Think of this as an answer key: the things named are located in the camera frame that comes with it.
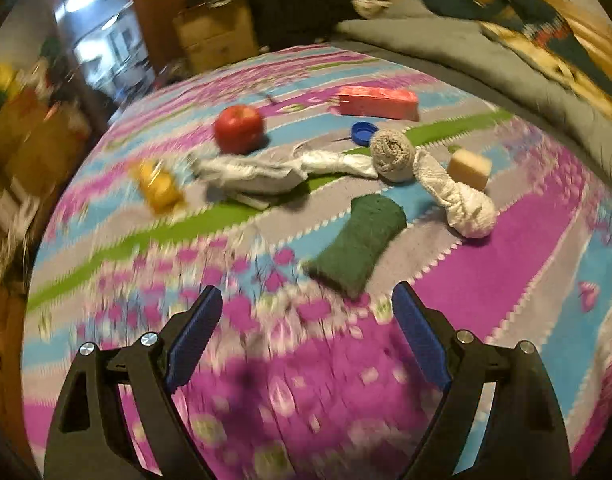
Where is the green scouring pad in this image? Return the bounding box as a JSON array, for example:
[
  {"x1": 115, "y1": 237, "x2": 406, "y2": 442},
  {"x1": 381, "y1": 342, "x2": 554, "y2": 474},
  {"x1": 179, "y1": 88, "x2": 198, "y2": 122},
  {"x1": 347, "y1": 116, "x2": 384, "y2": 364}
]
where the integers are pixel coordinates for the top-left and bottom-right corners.
[{"x1": 303, "y1": 195, "x2": 408, "y2": 301}]

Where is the dark bag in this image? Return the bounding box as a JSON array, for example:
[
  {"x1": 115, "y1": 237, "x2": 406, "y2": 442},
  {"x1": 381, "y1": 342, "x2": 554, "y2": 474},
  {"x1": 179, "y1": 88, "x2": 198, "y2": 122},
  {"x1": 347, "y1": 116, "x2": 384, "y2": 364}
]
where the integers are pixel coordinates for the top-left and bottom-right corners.
[{"x1": 246, "y1": 0, "x2": 357, "y2": 54}]

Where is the striped floral blanket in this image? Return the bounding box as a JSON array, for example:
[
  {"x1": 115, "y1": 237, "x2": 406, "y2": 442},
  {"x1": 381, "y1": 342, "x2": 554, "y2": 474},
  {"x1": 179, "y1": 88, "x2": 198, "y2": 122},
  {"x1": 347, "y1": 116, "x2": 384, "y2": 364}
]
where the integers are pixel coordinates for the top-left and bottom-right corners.
[{"x1": 21, "y1": 42, "x2": 612, "y2": 480}]

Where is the white patterned cloth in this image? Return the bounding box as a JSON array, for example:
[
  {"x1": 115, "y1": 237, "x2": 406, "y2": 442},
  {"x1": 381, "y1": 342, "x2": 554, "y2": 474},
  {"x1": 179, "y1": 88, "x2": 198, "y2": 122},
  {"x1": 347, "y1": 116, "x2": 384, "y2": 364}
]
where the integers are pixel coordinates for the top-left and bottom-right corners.
[{"x1": 351, "y1": 0, "x2": 395, "y2": 19}]

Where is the yellow sponge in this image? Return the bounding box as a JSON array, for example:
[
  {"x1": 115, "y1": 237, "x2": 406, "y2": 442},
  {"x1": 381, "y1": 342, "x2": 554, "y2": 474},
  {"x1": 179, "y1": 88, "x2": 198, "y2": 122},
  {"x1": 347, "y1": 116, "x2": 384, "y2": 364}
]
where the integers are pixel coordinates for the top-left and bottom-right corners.
[{"x1": 447, "y1": 146, "x2": 493, "y2": 191}]

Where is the yellow and teal patterned blanket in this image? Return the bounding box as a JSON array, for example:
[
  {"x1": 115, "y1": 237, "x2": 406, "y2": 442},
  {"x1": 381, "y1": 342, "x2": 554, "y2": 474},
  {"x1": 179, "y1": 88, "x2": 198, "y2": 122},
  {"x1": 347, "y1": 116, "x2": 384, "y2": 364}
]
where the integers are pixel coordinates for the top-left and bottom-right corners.
[{"x1": 408, "y1": 0, "x2": 612, "y2": 126}]

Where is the yellow and green bag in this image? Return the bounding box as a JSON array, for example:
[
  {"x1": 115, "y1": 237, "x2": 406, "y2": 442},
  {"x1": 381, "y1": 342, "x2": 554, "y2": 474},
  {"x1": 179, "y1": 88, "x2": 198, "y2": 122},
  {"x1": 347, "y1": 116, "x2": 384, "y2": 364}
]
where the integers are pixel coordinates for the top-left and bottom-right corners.
[{"x1": 0, "y1": 62, "x2": 20, "y2": 121}]

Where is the blue bottle cap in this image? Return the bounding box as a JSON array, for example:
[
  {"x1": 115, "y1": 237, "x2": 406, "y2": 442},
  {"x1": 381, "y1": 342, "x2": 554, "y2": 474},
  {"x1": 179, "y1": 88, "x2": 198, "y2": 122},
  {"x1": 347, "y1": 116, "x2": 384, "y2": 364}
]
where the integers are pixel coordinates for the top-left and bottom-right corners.
[{"x1": 351, "y1": 121, "x2": 379, "y2": 147}]

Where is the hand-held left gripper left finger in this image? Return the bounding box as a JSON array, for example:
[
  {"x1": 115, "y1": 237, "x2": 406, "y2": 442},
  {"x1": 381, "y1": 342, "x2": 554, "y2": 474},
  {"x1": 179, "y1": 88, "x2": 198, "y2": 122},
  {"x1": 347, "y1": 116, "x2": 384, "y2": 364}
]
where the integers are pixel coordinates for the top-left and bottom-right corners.
[{"x1": 43, "y1": 285, "x2": 223, "y2": 480}]

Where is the pile of cardboard boxes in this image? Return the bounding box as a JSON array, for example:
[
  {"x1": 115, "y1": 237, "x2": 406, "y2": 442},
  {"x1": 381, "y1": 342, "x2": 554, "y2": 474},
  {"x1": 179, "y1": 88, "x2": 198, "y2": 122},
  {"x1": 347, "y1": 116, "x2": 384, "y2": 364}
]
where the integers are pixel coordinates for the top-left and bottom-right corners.
[{"x1": 0, "y1": 87, "x2": 95, "y2": 202}]

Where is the grey quilt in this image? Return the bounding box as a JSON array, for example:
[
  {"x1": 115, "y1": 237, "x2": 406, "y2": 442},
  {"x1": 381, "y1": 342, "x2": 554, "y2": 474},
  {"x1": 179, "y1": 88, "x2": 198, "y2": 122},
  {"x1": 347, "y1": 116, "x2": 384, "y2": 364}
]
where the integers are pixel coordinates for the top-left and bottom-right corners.
[{"x1": 333, "y1": 0, "x2": 612, "y2": 181}]

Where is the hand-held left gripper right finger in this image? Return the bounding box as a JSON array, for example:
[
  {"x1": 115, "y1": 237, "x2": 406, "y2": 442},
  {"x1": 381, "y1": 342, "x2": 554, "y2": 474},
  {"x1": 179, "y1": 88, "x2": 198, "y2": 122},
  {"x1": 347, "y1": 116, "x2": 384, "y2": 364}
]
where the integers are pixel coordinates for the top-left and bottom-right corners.
[{"x1": 392, "y1": 281, "x2": 572, "y2": 480}]

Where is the pink box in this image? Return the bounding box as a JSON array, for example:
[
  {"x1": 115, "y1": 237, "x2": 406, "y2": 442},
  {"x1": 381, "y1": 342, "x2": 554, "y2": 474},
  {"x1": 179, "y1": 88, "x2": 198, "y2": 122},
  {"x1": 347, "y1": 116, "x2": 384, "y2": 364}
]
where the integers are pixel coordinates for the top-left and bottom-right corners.
[{"x1": 336, "y1": 85, "x2": 419, "y2": 122}]

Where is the yellow small bottle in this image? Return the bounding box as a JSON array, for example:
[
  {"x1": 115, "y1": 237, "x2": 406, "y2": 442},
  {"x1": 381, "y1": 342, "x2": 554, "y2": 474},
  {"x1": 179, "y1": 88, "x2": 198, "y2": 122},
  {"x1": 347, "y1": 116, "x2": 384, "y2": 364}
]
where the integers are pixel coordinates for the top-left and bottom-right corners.
[{"x1": 131, "y1": 159, "x2": 187, "y2": 214}]

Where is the rolled beige towel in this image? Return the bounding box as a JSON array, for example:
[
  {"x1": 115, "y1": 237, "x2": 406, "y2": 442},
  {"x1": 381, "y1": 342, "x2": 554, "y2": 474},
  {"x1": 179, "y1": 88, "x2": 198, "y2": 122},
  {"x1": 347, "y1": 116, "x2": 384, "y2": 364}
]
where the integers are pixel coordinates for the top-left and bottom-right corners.
[{"x1": 370, "y1": 130, "x2": 417, "y2": 185}]

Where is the cardboard box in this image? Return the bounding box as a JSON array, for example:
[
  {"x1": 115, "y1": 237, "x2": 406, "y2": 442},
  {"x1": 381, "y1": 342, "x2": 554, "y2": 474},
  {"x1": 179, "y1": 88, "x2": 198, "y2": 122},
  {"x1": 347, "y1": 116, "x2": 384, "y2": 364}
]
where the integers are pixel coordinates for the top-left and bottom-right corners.
[{"x1": 173, "y1": 0, "x2": 259, "y2": 74}]

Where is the silver white plastic wrapper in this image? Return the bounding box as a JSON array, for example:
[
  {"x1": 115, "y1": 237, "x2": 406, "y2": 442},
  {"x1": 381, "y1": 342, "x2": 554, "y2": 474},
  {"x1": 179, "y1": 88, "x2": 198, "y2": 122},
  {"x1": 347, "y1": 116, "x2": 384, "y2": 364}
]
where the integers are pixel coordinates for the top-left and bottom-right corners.
[{"x1": 188, "y1": 147, "x2": 379, "y2": 209}]

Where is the red apple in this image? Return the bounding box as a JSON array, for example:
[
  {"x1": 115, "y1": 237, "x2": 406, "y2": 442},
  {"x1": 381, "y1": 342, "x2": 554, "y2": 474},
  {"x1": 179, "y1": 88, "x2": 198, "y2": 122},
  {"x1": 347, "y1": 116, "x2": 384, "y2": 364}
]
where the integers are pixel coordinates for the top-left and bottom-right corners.
[{"x1": 214, "y1": 105, "x2": 265, "y2": 155}]

